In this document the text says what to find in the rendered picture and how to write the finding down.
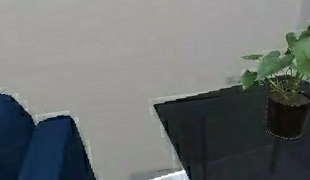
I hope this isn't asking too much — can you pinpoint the green house plant in black pot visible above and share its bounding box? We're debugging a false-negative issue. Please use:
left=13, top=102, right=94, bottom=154
left=232, top=24, right=310, bottom=147

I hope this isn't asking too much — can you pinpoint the black glass table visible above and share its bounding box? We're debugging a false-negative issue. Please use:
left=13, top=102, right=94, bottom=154
left=152, top=74, right=310, bottom=180

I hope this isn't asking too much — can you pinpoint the dark blue sofa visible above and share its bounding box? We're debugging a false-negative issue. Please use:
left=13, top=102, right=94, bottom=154
left=0, top=77, right=101, bottom=180

